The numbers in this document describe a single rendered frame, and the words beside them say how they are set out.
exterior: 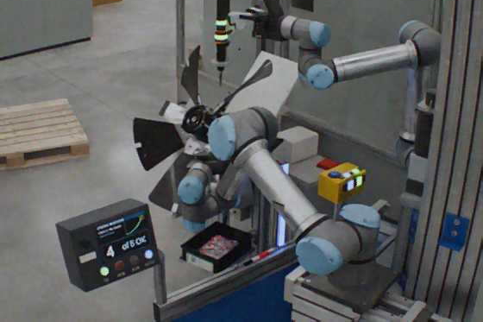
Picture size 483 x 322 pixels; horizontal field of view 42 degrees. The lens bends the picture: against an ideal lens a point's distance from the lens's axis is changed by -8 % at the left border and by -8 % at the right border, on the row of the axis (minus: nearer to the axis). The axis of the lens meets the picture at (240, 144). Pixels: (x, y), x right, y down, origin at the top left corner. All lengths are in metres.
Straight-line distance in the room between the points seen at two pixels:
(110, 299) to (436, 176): 2.18
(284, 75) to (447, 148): 1.12
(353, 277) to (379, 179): 1.12
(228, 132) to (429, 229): 0.64
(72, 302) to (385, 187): 1.75
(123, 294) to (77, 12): 5.17
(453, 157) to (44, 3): 6.67
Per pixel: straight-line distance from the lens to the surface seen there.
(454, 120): 1.79
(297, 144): 3.01
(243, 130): 1.85
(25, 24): 7.97
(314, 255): 1.75
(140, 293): 3.63
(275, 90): 2.75
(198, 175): 2.14
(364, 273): 1.91
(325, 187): 2.49
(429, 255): 1.98
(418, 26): 2.22
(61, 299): 3.63
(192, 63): 2.73
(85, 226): 1.81
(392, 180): 2.92
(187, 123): 2.56
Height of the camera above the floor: 2.18
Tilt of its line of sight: 24 degrees down
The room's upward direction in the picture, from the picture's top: 1 degrees clockwise
